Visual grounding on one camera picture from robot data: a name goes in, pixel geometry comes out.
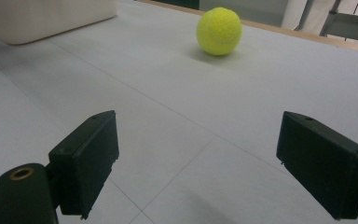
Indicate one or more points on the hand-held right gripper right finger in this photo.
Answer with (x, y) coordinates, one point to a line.
(326, 168)

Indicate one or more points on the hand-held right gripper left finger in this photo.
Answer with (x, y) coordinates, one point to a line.
(87, 161)

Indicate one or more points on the white container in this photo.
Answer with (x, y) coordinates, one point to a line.
(43, 18)

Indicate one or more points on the yellow tennis ball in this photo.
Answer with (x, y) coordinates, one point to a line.
(219, 31)

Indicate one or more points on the grey metal stand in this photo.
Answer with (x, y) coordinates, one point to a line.
(351, 26)

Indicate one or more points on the grey panel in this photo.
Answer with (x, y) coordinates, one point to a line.
(245, 9)

